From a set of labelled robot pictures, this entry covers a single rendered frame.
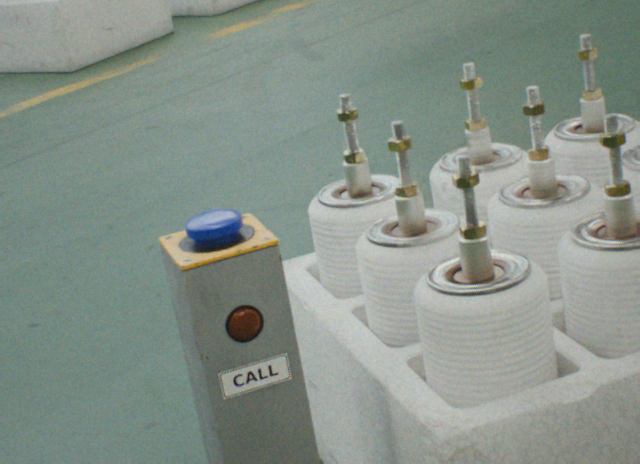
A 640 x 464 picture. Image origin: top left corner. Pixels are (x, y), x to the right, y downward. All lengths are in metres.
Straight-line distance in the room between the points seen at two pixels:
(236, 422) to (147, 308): 0.76
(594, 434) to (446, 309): 0.14
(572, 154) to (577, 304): 0.25
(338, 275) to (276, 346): 0.24
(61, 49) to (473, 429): 2.46
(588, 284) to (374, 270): 0.17
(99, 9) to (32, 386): 1.89
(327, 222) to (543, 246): 0.19
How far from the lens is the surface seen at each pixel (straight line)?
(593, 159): 1.19
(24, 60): 3.35
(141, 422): 1.38
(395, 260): 1.00
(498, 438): 0.90
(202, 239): 0.89
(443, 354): 0.92
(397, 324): 1.02
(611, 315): 0.96
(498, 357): 0.91
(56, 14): 3.22
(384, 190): 1.13
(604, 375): 0.93
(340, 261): 1.12
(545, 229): 1.04
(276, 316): 0.90
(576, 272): 0.96
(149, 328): 1.60
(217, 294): 0.88
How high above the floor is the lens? 0.61
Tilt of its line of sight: 19 degrees down
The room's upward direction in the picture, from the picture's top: 10 degrees counter-clockwise
